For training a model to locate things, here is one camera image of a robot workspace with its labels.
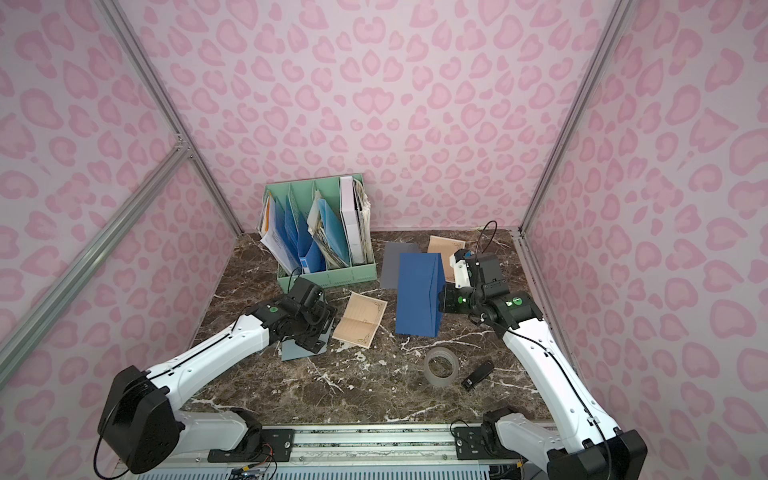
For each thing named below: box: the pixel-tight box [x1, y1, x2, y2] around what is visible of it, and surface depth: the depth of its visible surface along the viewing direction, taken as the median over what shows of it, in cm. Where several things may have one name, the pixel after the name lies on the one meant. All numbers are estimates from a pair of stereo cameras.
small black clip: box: [461, 360, 495, 392], surface depth 85 cm
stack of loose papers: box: [353, 178, 374, 264], surface depth 97 cm
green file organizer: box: [260, 173, 377, 292], surface depth 100 cm
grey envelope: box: [380, 242, 421, 289], surface depth 116 cm
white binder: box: [340, 176, 366, 265], surface depth 99 cm
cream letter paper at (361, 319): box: [332, 291, 388, 349], surface depth 97 cm
